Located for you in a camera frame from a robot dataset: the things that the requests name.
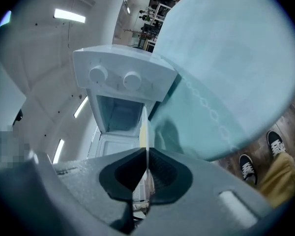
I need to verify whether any person's tan trouser leg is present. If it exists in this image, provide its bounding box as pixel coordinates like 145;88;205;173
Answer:
257;152;295;209

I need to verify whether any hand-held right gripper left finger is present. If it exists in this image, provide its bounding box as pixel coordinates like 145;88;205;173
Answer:
0;147;148;236

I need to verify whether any black and white sneaker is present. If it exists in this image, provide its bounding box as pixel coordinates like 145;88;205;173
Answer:
266;130;286;158
238;153;258;185

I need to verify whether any long ceiling light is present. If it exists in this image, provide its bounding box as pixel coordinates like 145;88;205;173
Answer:
53;8;86;24
73;96;89;119
0;10;12;28
53;139;65;164

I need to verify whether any white microwave knob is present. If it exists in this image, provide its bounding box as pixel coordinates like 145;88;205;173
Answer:
88;65;108;84
123;71;142;91

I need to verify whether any light blue tablecloth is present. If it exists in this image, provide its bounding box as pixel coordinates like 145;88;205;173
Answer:
147;0;295;162

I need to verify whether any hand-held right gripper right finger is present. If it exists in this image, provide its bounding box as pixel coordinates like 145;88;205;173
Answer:
137;147;285;236

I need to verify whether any white microwave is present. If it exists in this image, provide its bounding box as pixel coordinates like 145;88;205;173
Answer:
72;44;178;206

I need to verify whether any white shelving unit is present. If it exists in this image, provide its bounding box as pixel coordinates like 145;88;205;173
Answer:
147;2;174;22

